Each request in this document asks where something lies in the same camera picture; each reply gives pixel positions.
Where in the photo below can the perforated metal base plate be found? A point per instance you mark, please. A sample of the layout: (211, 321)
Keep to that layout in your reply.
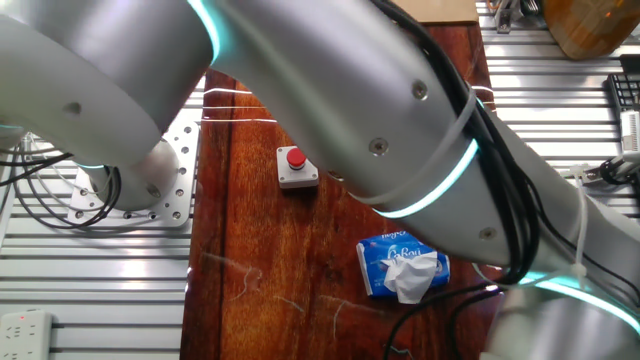
(181, 165)

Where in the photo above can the small metal mount bracket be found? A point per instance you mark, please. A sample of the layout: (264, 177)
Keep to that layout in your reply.
(590, 176)

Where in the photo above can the brown wooden object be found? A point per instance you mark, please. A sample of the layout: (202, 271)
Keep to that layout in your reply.
(590, 30)

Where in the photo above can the brown cardboard sheet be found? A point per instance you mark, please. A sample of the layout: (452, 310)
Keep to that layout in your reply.
(440, 10)

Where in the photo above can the black keyboard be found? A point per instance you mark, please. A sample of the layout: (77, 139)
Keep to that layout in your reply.
(625, 92)

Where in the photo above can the white power strip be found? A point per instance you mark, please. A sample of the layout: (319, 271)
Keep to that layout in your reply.
(25, 335)

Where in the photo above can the blue tissue pack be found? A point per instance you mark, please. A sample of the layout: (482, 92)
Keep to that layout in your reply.
(380, 255)

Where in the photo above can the aluminium profile strut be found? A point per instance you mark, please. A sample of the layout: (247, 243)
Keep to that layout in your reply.
(504, 17)

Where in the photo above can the red-brown wooden board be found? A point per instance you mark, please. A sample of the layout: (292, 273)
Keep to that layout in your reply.
(280, 250)

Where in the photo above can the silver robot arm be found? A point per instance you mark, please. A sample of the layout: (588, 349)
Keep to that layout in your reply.
(325, 90)

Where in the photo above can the red push button box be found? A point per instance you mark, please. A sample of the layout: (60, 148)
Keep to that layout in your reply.
(296, 167)

